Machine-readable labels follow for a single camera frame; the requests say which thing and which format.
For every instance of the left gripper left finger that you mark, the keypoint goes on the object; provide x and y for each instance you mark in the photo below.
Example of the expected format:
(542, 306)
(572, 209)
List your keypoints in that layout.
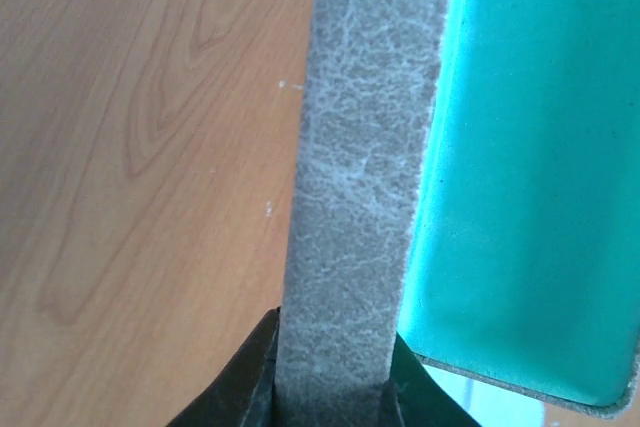
(243, 392)

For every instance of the grey leather glasses case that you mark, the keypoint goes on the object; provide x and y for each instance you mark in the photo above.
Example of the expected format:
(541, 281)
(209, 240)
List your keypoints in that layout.
(467, 178)

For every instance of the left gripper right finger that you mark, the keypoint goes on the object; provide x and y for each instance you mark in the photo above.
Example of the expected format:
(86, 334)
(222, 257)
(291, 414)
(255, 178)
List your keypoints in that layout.
(412, 398)

